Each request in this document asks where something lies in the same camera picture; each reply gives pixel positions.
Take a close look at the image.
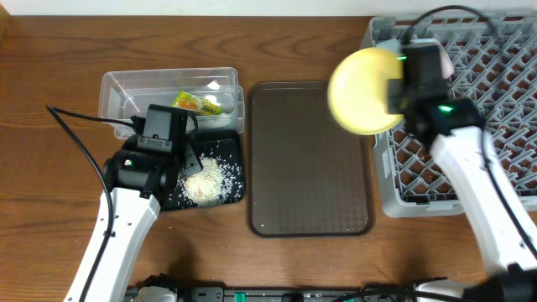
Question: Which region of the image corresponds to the white rice bowl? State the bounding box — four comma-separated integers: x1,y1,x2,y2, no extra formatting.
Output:
436,41,454,80

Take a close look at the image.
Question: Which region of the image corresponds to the grey dishwasher rack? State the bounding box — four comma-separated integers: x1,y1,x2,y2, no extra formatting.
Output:
373,13,536,217

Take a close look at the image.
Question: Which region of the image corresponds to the cooked rice pile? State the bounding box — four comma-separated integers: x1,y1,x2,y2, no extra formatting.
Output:
169,139,244,209

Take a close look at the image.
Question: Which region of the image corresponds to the yellow plate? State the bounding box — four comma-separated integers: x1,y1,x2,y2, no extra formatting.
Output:
327,47,404,135

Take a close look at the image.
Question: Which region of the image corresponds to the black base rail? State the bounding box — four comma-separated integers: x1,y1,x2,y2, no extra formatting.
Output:
125,279,420,302

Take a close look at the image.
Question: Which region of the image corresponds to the light blue bowl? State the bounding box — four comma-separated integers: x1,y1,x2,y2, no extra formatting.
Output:
376,39,401,54

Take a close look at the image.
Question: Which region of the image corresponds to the black waste tray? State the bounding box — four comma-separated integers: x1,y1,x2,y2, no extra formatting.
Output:
121,128,246,211

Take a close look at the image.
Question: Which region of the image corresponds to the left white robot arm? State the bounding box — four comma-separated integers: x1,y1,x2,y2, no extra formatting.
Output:
65,104,201,301

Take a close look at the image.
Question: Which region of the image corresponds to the clear plastic bin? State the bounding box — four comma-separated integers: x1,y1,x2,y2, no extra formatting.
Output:
99,67,245,133

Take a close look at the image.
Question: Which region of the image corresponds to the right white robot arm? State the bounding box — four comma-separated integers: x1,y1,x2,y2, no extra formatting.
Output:
388,42,536,301

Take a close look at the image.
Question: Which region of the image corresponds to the brown serving tray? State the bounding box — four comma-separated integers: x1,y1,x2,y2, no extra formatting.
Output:
247,81,374,238

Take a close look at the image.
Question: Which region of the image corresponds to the green snack wrapper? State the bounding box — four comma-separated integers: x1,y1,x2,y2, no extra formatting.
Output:
170,91,222,116

